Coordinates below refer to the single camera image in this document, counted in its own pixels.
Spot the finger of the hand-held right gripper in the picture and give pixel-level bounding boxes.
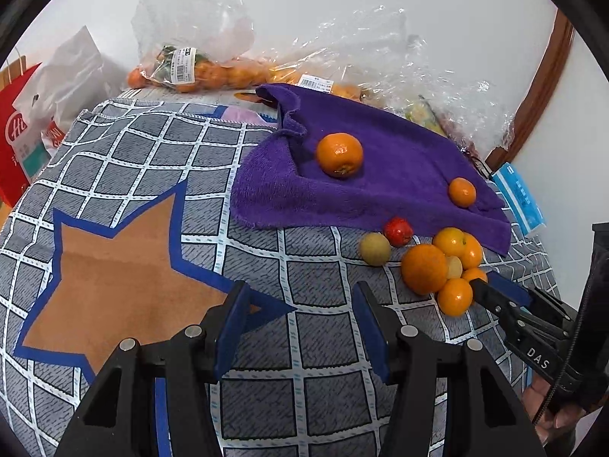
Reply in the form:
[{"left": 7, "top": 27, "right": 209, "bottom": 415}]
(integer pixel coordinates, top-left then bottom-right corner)
[
  {"left": 485, "top": 271, "right": 576, "bottom": 325},
  {"left": 470, "top": 279, "right": 570, "bottom": 342}
]

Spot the red paper bag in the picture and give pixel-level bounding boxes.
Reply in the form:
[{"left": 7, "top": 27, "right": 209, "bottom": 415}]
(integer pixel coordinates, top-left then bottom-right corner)
[{"left": 0, "top": 57, "right": 65, "bottom": 205}]

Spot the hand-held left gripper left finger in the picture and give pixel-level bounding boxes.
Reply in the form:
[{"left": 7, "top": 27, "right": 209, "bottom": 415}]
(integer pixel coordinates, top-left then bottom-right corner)
[{"left": 54, "top": 280, "right": 253, "bottom": 457}]

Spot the person's right hand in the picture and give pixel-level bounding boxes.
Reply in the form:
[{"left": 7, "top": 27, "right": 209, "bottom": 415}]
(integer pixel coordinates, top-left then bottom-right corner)
[{"left": 523, "top": 375, "right": 588, "bottom": 444}]

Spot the small red fruit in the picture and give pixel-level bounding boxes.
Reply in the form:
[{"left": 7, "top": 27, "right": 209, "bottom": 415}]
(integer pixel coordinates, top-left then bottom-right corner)
[{"left": 383, "top": 216, "right": 413, "bottom": 248}]

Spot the brown wooden door frame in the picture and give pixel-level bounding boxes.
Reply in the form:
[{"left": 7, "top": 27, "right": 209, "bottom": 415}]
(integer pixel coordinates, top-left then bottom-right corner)
[{"left": 483, "top": 10, "right": 576, "bottom": 167}]

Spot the thin black cord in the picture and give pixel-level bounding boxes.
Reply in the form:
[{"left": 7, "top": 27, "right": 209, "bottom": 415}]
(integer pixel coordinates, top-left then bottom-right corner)
[{"left": 459, "top": 147, "right": 496, "bottom": 182}]

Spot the frosted plastic bag of mandarins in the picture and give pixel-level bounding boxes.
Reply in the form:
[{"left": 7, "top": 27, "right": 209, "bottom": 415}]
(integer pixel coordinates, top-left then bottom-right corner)
[{"left": 128, "top": 0, "right": 260, "bottom": 95}]

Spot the grey checked star blanket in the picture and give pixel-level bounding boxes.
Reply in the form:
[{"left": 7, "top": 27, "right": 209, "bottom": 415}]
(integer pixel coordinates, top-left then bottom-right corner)
[{"left": 0, "top": 99, "right": 562, "bottom": 457}]

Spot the large orange with stem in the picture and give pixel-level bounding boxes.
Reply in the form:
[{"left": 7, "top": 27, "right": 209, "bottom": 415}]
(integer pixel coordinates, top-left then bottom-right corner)
[{"left": 316, "top": 132, "right": 365, "bottom": 180}]

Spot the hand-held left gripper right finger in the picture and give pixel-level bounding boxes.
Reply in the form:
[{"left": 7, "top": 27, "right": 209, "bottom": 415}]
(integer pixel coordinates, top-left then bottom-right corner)
[{"left": 353, "top": 280, "right": 548, "bottom": 457}]

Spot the crinkled clear bag of fruit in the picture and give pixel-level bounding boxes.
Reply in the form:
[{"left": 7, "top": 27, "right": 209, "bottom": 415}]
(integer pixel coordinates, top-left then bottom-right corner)
[{"left": 371, "top": 33, "right": 517, "bottom": 153}]

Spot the yellow-green round fruit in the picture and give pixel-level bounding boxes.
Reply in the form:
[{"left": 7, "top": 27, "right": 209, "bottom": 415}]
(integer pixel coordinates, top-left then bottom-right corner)
[{"left": 359, "top": 232, "right": 392, "bottom": 267}]

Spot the blue tissue packet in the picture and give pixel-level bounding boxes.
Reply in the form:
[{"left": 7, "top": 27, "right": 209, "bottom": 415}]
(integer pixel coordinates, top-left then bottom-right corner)
[{"left": 490, "top": 162, "right": 547, "bottom": 236}]

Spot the white plastic bag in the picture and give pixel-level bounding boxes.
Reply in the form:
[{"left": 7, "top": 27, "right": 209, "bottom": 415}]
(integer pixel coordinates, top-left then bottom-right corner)
[{"left": 12, "top": 25, "right": 120, "bottom": 153}]

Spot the purple towel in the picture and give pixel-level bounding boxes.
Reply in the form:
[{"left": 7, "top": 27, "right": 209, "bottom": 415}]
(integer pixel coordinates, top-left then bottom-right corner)
[{"left": 230, "top": 83, "right": 511, "bottom": 257}]

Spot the yellow-orange citrus fruit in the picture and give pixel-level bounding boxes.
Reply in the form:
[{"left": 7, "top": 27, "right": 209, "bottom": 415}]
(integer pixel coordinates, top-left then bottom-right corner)
[{"left": 432, "top": 227, "right": 483, "bottom": 270}]

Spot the patterned bed sheet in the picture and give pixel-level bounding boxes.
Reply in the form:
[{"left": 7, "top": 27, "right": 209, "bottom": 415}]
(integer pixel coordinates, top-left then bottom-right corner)
[{"left": 119, "top": 86, "right": 286, "bottom": 127}]

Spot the black braided cable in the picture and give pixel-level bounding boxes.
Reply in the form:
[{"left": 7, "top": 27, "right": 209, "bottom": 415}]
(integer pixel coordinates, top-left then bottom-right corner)
[{"left": 533, "top": 314, "right": 585, "bottom": 428}]

